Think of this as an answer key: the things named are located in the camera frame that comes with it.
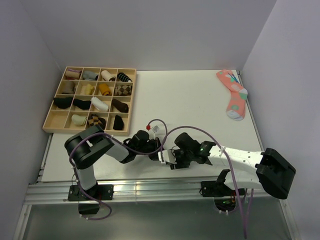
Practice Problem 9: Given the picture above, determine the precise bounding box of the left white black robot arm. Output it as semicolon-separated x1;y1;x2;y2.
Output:
64;125;161;200

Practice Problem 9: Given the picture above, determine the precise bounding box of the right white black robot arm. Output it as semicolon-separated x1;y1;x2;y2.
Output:
171;132;296;200

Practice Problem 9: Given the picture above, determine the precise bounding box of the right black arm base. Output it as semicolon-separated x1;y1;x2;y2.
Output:
199;169;239;215

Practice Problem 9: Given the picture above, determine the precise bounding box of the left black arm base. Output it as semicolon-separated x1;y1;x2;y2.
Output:
67;183;114;216

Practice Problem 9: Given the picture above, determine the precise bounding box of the black rolled sock bottom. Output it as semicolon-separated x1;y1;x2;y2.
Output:
112;115;125;131

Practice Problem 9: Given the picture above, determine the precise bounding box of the black rolled sock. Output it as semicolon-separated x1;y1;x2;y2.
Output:
72;98;92;110
112;115;125;131
53;97;73;110

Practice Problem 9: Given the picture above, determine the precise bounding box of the dark brown rolled sock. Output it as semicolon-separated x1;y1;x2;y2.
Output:
111;98;129;113

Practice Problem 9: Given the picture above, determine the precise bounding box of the brown argyle rolled sock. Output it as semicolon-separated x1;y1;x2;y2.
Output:
87;113;107;130

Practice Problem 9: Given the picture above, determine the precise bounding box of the brown checkered rolled sock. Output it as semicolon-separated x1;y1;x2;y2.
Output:
114;85;133;97

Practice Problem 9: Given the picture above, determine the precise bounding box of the mustard yellow rolled sock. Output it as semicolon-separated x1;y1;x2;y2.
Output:
98;83;112;96

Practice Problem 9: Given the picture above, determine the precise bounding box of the pale green rolled sock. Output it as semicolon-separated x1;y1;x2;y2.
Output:
71;114;87;126

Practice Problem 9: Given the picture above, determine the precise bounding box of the black white striped sock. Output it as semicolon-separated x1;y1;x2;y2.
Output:
117;72;132;83

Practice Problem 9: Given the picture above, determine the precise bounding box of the wooden compartment tray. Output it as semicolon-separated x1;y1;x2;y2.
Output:
42;66;137;136

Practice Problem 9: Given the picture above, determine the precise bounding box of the black rolled sock middle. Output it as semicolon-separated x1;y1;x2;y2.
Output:
72;98;92;110

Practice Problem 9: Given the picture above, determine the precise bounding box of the pink patterned sock pair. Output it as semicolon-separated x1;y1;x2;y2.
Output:
216;69;248;121

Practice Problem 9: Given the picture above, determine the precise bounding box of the cream rolled sock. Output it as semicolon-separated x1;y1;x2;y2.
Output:
83;83;95;95

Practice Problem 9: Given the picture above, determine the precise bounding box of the white brown rolled sock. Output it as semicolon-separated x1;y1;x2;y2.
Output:
101;70;116;82

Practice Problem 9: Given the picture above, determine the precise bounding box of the light blue rolled sock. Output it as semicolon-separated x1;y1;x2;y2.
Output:
82;70;99;81

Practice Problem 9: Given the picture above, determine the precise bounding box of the black rolled sock left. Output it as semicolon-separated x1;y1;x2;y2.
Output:
53;97;73;110

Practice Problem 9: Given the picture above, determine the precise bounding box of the taupe rolled sock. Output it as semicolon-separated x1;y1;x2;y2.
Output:
61;81;76;95

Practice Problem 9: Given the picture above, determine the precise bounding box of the beige purple rolled sock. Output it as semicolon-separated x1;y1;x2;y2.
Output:
64;68;82;80

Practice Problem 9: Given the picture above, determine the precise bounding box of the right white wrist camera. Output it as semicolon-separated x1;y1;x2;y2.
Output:
158;150;176;165

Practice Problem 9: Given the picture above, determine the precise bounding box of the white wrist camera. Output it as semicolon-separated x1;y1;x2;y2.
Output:
146;125;160;140
158;150;176;165

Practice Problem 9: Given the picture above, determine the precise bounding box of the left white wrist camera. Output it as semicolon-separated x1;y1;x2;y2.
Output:
146;125;160;140

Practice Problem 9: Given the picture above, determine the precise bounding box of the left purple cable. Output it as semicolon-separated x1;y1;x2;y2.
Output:
68;118;168;221

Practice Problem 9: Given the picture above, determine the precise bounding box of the aluminium rail frame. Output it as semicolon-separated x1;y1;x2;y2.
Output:
14;132;301;240

